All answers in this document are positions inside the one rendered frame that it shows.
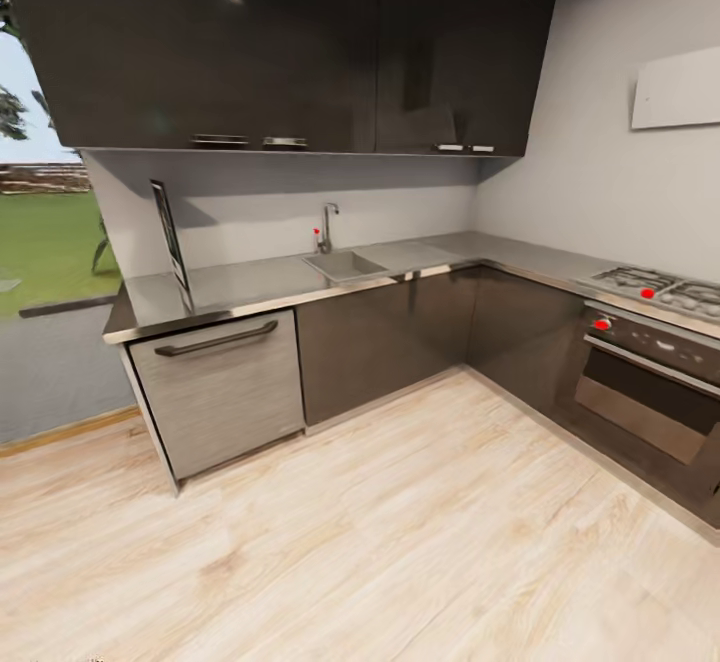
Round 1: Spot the poster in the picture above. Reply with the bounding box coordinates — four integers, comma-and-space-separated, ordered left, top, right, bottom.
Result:
152, 180, 191, 292

